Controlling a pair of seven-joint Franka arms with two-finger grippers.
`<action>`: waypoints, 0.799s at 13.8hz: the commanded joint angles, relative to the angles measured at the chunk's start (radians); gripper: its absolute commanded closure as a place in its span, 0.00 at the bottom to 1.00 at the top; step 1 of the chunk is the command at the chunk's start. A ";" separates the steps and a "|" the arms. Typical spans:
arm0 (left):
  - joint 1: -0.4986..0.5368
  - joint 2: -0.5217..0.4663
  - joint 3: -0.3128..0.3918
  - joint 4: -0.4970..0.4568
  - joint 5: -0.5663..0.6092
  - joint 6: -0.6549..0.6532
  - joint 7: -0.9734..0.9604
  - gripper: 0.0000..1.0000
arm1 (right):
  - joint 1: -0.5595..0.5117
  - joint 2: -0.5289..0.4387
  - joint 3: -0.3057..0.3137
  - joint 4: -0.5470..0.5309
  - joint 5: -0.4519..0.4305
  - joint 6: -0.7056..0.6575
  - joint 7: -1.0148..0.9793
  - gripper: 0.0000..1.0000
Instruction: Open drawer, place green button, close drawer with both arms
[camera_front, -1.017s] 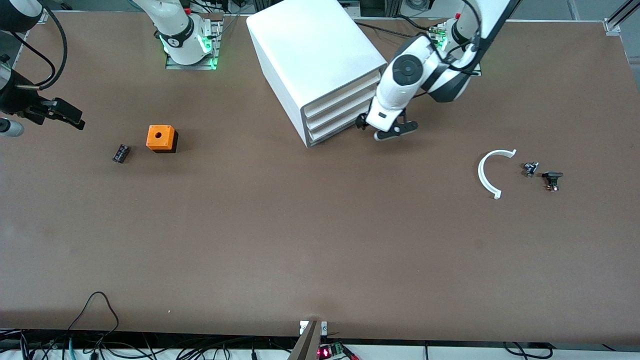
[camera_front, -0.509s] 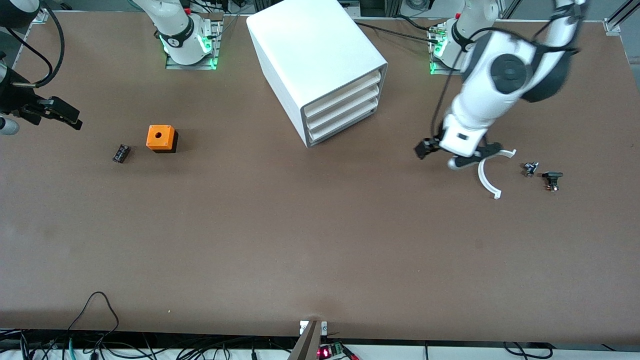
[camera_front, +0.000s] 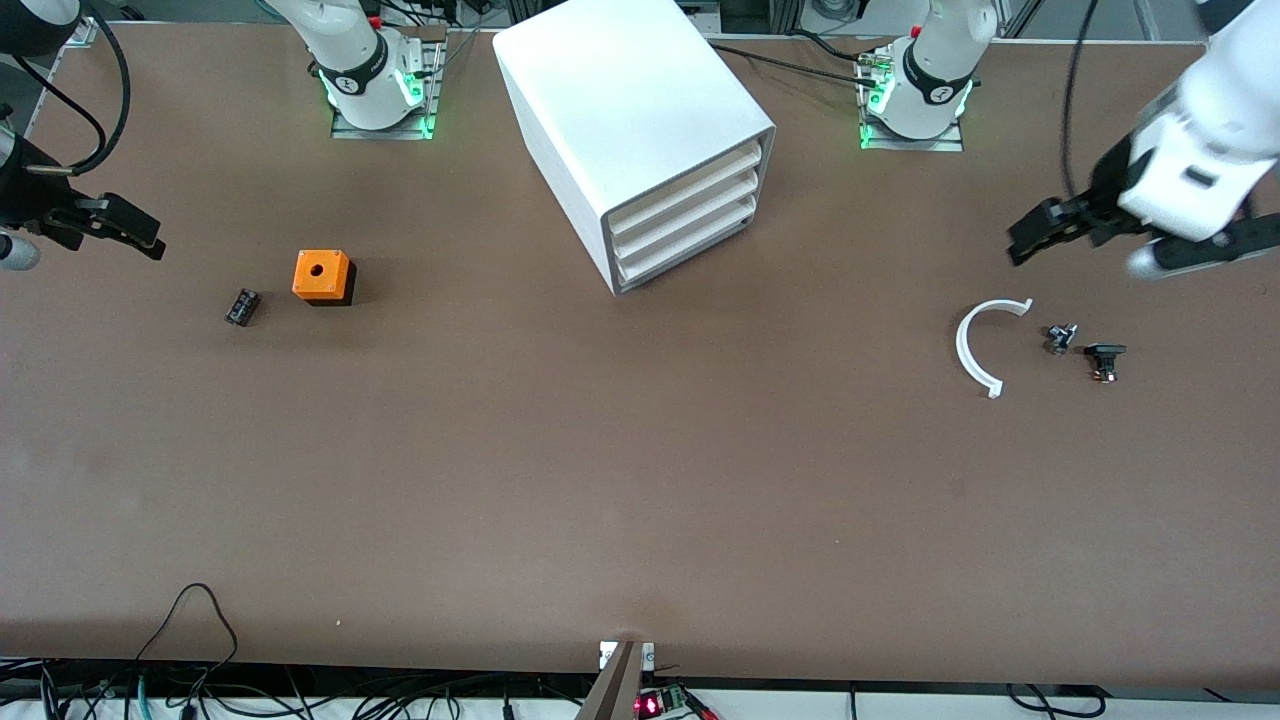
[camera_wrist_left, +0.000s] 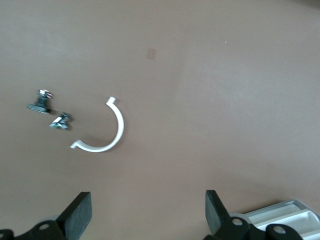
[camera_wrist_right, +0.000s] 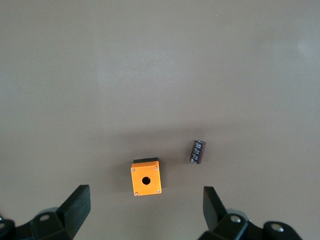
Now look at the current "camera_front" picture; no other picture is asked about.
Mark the orange box with hole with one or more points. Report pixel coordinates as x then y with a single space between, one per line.
335 272

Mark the white drawer cabinet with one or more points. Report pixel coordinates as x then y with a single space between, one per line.
620 90

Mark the small metal fitting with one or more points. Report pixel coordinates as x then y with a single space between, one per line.
1060 338

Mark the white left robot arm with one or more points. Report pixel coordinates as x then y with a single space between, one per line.
940 60

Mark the brown post with white bracket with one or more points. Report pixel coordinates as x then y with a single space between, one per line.
618 690

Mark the black push button switch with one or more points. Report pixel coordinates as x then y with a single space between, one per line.
1105 351

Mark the circuit board with red LED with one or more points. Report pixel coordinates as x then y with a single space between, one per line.
650 705

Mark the dark purple capacitor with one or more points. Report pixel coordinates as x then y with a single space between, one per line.
242 307

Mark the metal base plate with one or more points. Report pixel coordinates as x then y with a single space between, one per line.
930 145
385 133

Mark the white drawer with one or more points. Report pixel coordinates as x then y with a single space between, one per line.
690 212
690 185
690 240

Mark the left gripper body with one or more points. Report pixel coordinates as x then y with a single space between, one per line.
1108 185

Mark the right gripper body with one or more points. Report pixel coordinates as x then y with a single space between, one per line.
28 190

